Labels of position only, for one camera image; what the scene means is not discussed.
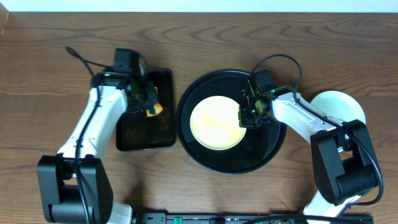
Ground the orange green scrub sponge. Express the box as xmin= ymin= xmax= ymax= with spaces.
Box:
xmin=146 ymin=86 xmax=163 ymax=118

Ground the yellow plate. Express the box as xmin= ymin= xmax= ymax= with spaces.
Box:
xmin=190 ymin=96 xmax=246 ymax=151

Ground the light green plate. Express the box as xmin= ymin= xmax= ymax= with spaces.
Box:
xmin=310 ymin=91 xmax=366 ymax=124

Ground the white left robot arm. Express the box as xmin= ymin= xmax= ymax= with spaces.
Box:
xmin=37 ymin=78 xmax=159 ymax=223

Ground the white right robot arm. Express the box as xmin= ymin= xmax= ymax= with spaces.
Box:
xmin=239 ymin=85 xmax=384 ymax=218

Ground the round black tray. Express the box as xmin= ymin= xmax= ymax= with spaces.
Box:
xmin=175 ymin=70 xmax=287 ymax=174

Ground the black rectangular tray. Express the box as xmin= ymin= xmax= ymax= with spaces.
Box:
xmin=116 ymin=69 xmax=175 ymax=151

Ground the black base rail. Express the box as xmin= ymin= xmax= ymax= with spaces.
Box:
xmin=131 ymin=212 xmax=374 ymax=224

